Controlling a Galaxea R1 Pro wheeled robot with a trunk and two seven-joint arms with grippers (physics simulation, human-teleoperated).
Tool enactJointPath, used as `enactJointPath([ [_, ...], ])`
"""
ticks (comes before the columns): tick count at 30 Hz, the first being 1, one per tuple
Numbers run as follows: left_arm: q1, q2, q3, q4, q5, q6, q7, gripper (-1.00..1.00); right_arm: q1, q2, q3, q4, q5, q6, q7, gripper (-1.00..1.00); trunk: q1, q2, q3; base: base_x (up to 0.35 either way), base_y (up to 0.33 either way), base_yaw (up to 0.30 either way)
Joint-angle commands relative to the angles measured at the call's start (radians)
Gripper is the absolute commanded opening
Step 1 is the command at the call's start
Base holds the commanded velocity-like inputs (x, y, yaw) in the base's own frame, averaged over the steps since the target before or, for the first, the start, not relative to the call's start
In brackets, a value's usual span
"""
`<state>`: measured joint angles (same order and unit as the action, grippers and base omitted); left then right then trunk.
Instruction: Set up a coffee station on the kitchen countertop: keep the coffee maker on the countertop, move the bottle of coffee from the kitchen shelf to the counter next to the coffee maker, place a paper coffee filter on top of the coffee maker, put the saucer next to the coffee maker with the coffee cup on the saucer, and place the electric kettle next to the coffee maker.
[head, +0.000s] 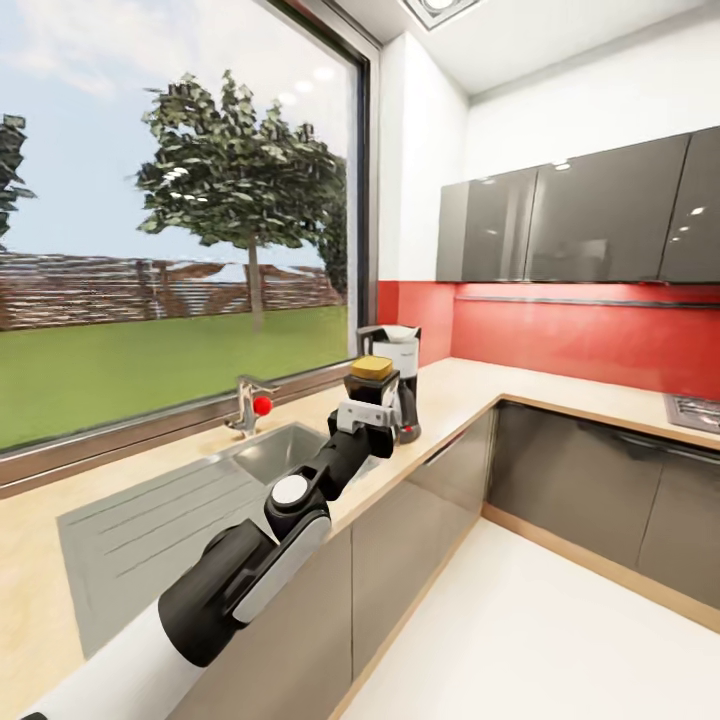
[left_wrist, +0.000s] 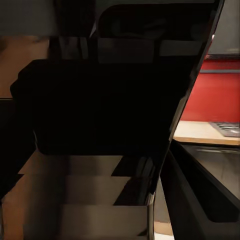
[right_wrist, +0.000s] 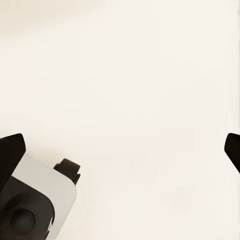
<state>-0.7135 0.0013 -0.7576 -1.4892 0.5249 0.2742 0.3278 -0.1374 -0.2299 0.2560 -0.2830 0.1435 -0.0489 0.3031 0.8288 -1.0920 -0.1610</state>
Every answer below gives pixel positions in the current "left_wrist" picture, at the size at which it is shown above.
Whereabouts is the bottle of coffee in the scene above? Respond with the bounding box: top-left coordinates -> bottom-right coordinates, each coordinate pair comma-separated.
0,0 -> 226,240

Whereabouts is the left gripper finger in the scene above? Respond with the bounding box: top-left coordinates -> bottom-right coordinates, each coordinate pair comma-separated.
160,138 -> 240,240

